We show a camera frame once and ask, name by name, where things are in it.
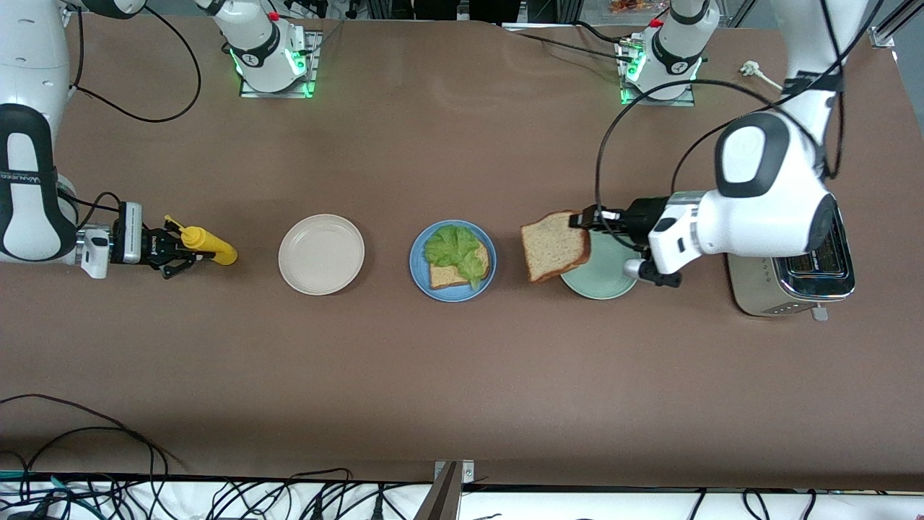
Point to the pale green plate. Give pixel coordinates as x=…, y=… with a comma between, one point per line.
x=599, y=283

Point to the off-white plate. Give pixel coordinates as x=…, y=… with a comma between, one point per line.
x=321, y=254

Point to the aluminium frame rail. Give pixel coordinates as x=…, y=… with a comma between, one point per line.
x=882, y=37

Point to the brown bread slice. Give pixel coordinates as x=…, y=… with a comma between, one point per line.
x=552, y=245
x=446, y=276

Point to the yellow mustard squeeze bottle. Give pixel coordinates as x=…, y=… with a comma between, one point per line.
x=216, y=249

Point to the grey metal pole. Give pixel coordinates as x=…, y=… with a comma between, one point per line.
x=440, y=502

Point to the green lettuce leaf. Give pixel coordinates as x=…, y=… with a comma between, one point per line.
x=447, y=245

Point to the metal table edge bracket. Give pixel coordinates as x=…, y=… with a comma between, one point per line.
x=468, y=473

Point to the orange snack packet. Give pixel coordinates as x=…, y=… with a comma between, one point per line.
x=635, y=6

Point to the blue plate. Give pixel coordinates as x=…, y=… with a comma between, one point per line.
x=416, y=263

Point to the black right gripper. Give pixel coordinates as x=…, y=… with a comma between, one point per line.
x=154, y=243

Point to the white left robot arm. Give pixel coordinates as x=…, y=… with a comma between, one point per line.
x=772, y=209

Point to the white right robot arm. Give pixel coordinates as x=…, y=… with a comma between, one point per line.
x=32, y=217

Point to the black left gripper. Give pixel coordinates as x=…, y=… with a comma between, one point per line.
x=638, y=214

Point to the cream and chrome toaster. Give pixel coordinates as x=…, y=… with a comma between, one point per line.
x=823, y=278

